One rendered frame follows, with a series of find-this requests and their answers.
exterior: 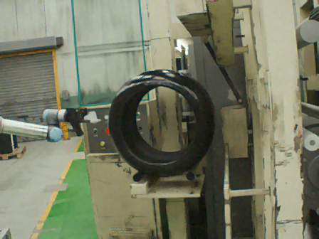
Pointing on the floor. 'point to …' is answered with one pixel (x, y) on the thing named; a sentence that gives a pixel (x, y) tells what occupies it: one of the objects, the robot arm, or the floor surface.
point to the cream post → (168, 107)
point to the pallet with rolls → (10, 146)
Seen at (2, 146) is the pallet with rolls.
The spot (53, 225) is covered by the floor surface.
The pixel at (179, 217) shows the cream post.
